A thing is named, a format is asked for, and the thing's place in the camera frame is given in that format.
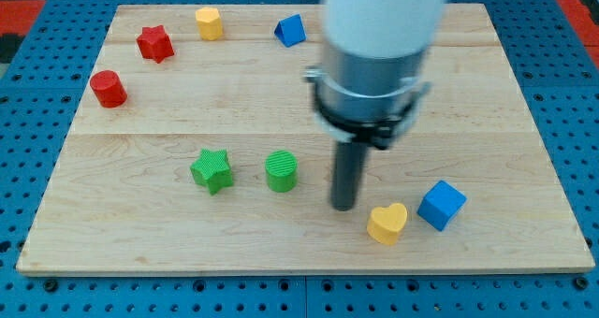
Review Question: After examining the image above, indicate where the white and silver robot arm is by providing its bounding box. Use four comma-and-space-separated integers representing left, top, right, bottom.
306, 0, 447, 150

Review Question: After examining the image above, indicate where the blue cube block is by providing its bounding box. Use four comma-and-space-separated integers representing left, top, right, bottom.
417, 181, 467, 231

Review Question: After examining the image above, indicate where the green cylinder block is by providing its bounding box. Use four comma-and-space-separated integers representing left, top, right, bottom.
265, 150, 298, 193

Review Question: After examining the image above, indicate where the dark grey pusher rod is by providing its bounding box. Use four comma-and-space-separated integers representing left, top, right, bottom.
330, 142, 369, 211

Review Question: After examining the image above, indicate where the green star block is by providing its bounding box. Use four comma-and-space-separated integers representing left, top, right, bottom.
190, 149, 234, 195

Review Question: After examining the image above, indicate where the light wooden board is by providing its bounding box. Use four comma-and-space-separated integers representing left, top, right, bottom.
17, 4, 595, 277

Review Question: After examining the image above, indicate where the yellow heart block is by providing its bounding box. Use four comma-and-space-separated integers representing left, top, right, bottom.
366, 203, 408, 246

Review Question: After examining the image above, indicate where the blue triangular prism block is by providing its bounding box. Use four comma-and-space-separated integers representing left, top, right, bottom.
273, 14, 306, 48

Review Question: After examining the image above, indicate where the yellow hexagon block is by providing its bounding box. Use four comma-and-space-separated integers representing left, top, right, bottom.
195, 7, 224, 41

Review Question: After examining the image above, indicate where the red star block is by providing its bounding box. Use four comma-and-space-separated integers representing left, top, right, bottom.
136, 25, 175, 64

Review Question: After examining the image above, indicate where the red cylinder block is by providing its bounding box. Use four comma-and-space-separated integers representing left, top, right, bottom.
90, 70, 127, 108

